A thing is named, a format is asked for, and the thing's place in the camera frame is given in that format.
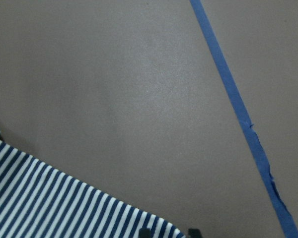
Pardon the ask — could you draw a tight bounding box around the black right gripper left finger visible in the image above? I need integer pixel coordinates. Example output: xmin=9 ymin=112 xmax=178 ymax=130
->
xmin=139 ymin=228 xmax=151 ymax=238

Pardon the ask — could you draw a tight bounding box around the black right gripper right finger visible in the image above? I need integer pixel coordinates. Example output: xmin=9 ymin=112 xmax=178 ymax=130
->
xmin=188 ymin=228 xmax=202 ymax=238

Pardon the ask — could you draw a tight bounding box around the blue white striped polo shirt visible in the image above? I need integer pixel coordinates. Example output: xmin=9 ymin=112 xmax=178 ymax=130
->
xmin=0 ymin=137 xmax=183 ymax=238

